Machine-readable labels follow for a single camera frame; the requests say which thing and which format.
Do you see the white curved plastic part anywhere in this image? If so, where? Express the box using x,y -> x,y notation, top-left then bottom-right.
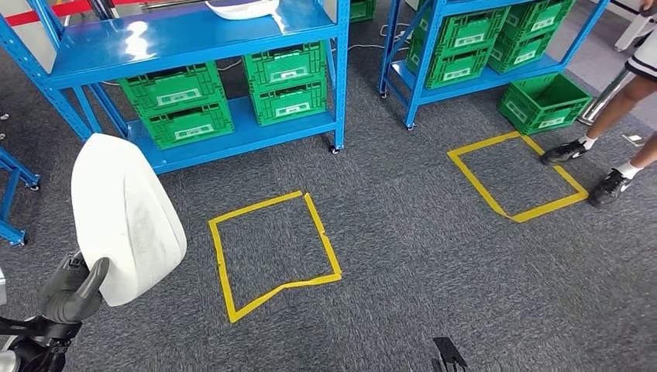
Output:
205,0 -> 280,22
71,133 -> 188,308

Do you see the red barrier belt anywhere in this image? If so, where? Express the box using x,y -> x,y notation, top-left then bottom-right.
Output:
5,0 -> 129,28

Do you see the blue metal shelf rack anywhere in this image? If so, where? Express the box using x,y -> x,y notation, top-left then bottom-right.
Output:
0,0 -> 351,176
0,146 -> 41,247
378,0 -> 612,130

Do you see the green plastic crate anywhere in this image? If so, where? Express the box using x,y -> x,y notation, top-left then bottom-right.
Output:
406,46 -> 494,91
118,61 -> 227,119
141,100 -> 236,151
349,0 -> 377,24
415,5 -> 511,57
505,0 -> 576,47
487,30 -> 556,75
497,72 -> 593,136
242,40 -> 328,96
250,79 -> 329,127

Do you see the chrome post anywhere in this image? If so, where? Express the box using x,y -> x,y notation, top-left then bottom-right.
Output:
577,67 -> 635,127

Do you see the white panel table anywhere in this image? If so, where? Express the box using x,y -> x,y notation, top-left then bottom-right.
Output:
0,0 -> 57,75

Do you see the person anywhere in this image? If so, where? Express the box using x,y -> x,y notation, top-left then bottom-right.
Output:
538,0 -> 657,209

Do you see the black robot bracket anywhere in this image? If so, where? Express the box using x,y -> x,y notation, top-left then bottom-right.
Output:
432,337 -> 468,372

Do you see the black white shoe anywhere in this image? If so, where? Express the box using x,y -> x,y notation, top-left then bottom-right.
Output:
539,139 -> 591,167
587,168 -> 635,209

